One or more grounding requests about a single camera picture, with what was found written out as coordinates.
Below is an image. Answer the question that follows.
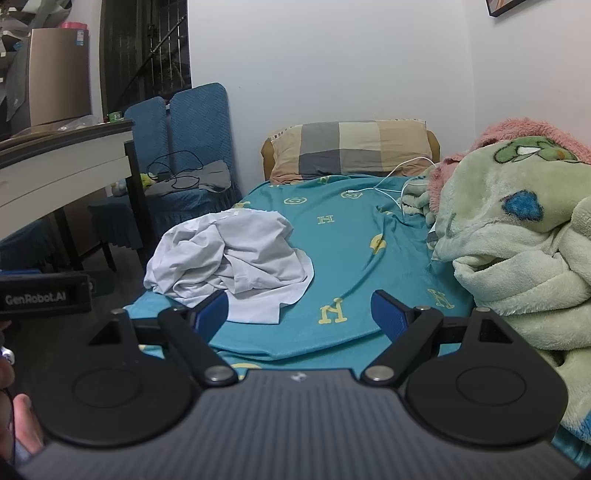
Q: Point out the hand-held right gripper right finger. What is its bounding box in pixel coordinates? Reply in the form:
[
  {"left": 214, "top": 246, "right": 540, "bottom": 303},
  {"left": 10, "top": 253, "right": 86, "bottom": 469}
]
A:
[{"left": 361, "top": 290, "right": 522, "bottom": 387}]

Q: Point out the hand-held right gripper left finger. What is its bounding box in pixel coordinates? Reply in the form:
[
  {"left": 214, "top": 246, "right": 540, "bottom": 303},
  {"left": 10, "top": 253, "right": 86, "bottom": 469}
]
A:
[{"left": 78, "top": 290, "right": 239, "bottom": 387}]

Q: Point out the white garment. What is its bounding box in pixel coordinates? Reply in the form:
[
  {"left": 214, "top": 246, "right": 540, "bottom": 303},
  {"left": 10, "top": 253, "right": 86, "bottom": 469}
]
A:
[{"left": 144, "top": 208, "right": 315, "bottom": 325}]

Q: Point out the person's left hand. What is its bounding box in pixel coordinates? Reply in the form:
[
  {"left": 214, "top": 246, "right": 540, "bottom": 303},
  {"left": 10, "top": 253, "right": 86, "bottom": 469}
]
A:
[{"left": 0, "top": 356, "right": 45, "bottom": 464}]

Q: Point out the teal printed bed sheet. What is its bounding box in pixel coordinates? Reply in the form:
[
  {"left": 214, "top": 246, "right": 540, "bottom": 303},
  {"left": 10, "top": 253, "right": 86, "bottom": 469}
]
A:
[{"left": 122, "top": 174, "right": 478, "bottom": 370}]

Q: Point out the grey cloth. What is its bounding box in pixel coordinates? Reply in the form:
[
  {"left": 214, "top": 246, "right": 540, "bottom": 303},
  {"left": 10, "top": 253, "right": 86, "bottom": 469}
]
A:
[{"left": 148, "top": 161, "right": 232, "bottom": 197}]

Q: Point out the green fleece blanket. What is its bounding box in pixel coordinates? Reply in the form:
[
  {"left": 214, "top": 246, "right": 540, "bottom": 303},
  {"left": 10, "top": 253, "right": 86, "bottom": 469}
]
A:
[{"left": 399, "top": 136, "right": 591, "bottom": 444}]

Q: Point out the checked pillow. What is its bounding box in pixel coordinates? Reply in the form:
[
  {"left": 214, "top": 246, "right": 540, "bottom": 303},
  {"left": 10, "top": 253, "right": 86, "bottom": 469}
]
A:
[{"left": 269, "top": 120, "right": 428, "bottom": 185}]

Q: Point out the blue padded chair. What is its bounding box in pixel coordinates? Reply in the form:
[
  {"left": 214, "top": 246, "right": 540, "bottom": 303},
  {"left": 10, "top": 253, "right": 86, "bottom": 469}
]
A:
[
  {"left": 88, "top": 96, "right": 172, "bottom": 250},
  {"left": 139, "top": 83, "right": 243, "bottom": 222}
]

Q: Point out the beige appliance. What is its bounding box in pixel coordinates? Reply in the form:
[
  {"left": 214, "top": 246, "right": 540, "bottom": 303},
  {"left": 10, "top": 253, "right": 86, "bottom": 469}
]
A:
[{"left": 7, "top": 28, "right": 92, "bottom": 132}]

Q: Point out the dark window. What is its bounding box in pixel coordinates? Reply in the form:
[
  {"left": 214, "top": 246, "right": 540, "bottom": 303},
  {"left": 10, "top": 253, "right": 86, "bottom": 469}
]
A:
[{"left": 99, "top": 0, "right": 192, "bottom": 116}]

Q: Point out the white charging cable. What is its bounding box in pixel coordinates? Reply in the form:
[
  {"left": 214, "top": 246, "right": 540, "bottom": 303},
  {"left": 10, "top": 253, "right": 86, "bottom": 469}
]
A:
[{"left": 348, "top": 157, "right": 441, "bottom": 222}]

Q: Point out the black cable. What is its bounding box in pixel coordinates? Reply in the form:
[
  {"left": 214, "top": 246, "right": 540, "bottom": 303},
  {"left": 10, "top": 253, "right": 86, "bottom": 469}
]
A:
[{"left": 147, "top": 150, "right": 206, "bottom": 190}]

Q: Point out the framed wall poster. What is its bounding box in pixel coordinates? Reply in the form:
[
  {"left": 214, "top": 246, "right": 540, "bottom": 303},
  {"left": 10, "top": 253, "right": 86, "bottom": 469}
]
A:
[{"left": 486, "top": 0, "right": 529, "bottom": 18}]

